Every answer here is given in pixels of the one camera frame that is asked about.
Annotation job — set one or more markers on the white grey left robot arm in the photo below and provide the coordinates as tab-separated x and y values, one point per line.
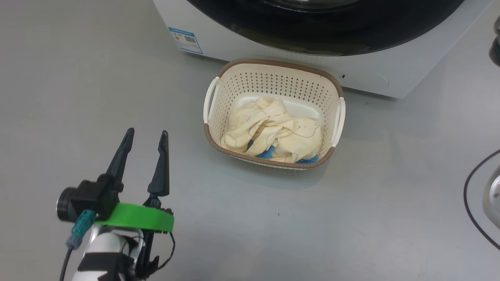
105	244

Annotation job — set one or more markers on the cream bear face garment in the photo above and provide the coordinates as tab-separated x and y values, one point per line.
304	140

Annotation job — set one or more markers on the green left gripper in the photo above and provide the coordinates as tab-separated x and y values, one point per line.
133	218

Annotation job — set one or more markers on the blue energy label sticker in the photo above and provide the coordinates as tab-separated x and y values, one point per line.
185	40

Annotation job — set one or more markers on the white washing machine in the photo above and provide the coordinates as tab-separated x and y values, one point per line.
273	50

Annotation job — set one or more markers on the cream perforated laundry basket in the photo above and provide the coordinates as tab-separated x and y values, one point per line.
273	82

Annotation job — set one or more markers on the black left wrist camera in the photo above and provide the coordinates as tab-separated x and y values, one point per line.
90	197

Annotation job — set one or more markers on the black round washing machine door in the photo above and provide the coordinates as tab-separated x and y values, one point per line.
324	31

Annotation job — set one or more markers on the dark grey rounded object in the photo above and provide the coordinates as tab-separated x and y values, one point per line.
496	48

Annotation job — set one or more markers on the cream garment with blue cuffs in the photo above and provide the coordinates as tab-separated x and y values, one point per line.
250	117

